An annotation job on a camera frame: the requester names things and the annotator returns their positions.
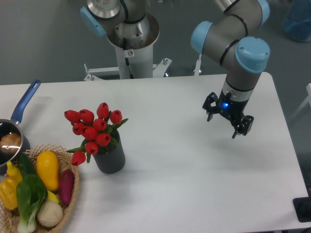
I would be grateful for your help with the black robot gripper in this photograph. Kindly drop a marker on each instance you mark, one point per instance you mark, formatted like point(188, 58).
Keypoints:
point(231, 110)

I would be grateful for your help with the red tulip bouquet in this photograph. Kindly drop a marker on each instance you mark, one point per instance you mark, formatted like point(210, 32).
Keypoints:
point(99, 130)

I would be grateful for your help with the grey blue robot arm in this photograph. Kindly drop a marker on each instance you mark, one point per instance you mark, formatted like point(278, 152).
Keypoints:
point(229, 43)

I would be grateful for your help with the dark grey ribbed vase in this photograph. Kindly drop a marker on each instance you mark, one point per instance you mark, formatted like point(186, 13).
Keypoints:
point(112, 161)

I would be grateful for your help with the blue bin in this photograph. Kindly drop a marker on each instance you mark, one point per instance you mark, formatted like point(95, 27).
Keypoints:
point(297, 22)

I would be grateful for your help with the black device at edge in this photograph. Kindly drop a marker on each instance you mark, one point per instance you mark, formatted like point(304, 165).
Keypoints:
point(302, 208)

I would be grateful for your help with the purple eggplant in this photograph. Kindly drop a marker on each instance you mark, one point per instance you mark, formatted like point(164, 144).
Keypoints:
point(66, 185)

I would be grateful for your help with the yellow squash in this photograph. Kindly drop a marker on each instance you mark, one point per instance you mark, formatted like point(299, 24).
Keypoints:
point(47, 167)

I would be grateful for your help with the white steamed bun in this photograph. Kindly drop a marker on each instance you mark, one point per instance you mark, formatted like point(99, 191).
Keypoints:
point(50, 214)

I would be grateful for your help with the green cucumber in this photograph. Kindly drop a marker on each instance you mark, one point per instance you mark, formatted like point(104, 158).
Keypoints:
point(25, 165)

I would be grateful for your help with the green bok choy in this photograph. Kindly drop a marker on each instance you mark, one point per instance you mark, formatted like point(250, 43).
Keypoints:
point(31, 193)

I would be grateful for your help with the brown bread roll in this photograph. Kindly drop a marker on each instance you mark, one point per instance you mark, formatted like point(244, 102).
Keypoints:
point(10, 143)

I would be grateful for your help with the small yellow vegetable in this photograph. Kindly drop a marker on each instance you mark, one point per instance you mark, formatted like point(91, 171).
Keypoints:
point(13, 172)

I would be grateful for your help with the yellow bell pepper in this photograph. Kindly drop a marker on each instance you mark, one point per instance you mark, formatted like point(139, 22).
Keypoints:
point(8, 194)

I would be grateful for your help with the woven bamboo basket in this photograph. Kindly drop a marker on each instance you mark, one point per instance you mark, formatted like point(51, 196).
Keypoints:
point(9, 219)

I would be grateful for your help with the white frame at right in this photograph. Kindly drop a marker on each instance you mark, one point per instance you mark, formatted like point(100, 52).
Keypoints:
point(303, 105)

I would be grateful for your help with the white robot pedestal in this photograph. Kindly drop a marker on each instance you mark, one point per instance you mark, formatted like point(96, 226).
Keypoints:
point(134, 48)

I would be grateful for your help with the blue handled saucepan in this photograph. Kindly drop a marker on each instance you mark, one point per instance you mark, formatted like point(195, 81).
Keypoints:
point(11, 125)

